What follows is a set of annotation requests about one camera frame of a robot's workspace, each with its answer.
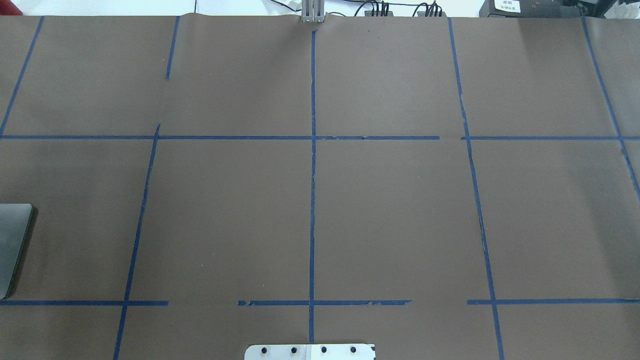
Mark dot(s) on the aluminium frame post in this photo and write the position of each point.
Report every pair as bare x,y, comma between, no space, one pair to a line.
313,11

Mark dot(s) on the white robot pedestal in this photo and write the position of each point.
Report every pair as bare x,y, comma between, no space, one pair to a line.
327,351

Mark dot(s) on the black desktop box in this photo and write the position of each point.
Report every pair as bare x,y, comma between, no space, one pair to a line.
543,9

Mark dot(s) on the grey closed laptop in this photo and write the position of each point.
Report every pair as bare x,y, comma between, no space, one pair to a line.
15,223

